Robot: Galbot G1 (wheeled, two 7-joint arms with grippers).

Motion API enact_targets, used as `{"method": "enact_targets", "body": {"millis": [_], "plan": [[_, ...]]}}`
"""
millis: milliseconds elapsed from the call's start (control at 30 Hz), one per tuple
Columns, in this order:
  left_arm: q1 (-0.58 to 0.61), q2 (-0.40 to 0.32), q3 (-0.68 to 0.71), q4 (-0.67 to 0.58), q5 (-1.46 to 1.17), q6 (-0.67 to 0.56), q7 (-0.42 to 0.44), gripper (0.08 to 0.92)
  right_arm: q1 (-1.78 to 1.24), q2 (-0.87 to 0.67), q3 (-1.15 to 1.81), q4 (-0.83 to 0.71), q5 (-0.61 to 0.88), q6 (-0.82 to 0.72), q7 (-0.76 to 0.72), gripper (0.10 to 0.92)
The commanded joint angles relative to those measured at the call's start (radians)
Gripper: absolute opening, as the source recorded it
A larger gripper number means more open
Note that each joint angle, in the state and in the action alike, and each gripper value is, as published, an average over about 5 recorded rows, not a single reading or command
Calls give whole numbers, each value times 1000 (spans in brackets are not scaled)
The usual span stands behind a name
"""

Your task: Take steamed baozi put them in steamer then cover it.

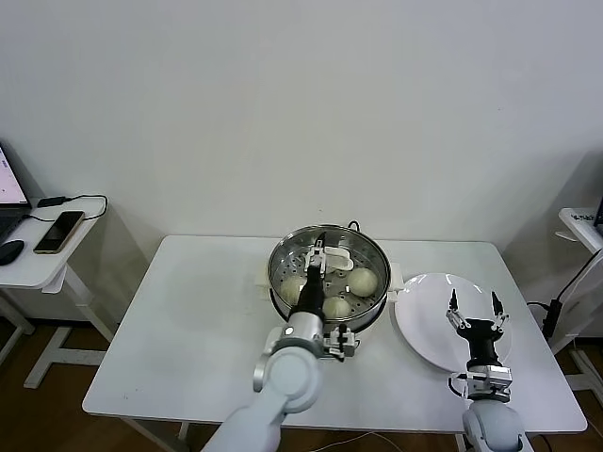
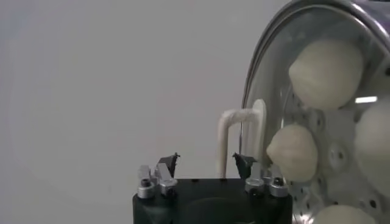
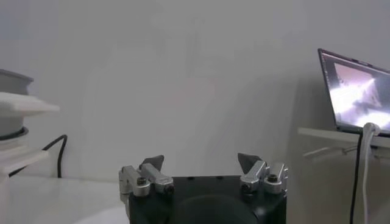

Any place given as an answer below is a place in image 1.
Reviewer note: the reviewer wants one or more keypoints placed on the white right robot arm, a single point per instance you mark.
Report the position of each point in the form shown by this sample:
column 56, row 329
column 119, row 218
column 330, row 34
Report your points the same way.
column 492, row 424

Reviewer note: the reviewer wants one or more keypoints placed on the black smartphone gold edge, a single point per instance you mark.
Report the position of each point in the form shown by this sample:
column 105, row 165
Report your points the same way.
column 59, row 230

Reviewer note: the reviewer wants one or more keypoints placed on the white round plate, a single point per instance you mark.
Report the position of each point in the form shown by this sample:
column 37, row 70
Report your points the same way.
column 424, row 325

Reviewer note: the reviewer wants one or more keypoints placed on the white steamed baozi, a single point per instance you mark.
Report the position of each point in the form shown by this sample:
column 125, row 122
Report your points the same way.
column 292, row 288
column 363, row 281
column 337, row 307

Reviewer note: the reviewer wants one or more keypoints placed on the stainless steel steamer basket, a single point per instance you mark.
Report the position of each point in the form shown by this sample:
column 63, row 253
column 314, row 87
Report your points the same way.
column 282, row 256

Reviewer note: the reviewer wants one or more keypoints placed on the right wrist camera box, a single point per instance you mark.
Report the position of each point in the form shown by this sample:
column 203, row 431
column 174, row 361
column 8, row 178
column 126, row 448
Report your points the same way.
column 490, row 380

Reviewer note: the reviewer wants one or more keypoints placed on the black computer mouse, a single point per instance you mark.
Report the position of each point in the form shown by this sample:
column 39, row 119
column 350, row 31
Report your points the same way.
column 9, row 252

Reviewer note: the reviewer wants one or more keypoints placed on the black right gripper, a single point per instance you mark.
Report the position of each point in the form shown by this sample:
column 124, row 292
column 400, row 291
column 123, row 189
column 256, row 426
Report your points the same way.
column 483, row 336

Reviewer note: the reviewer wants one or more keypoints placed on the small black charger block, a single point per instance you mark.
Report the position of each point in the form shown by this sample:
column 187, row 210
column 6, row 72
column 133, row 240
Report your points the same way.
column 51, row 201

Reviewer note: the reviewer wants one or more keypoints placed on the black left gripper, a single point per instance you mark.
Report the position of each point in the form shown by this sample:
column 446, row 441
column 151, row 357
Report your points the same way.
column 312, row 294

